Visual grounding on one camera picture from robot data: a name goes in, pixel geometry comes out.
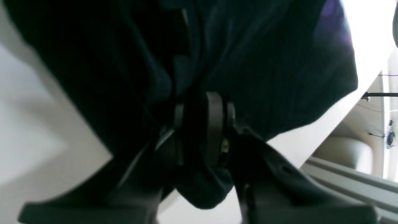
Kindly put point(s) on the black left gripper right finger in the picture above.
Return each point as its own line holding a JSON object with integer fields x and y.
{"x": 270, "y": 189}

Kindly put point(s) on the aluminium frame stand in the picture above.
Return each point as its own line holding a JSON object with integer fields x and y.
{"x": 356, "y": 186}

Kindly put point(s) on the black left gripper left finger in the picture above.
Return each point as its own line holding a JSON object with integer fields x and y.
{"x": 127, "y": 190}

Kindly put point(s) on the black t-shirt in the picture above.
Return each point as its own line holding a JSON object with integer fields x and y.
{"x": 125, "y": 64}

